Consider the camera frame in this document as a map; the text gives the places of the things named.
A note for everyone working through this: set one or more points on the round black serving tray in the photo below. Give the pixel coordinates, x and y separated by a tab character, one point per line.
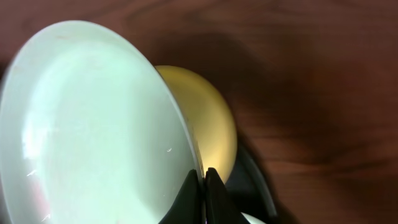
249	188

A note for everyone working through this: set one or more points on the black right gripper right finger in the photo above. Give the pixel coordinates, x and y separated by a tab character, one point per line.
220	209

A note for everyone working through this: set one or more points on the white plate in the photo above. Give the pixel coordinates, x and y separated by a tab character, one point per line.
252	220
90	132

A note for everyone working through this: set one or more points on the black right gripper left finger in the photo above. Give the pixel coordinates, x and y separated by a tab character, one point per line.
187	207

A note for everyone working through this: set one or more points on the yellow plate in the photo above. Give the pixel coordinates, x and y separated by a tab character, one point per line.
208	116

